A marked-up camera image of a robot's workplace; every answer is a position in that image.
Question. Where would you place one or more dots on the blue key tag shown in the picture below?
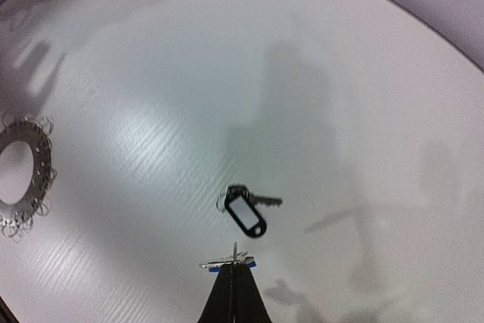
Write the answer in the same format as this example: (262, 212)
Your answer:
(235, 259)

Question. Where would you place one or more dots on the perforated metal key ring disc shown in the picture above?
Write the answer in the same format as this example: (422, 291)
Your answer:
(17, 219)

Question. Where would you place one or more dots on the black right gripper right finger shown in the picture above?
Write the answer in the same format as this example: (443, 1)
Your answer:
(249, 304)

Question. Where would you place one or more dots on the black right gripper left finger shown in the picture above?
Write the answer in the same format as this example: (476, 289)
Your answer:
(220, 305)

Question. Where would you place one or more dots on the black key tag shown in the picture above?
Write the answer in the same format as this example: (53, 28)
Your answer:
(241, 205)

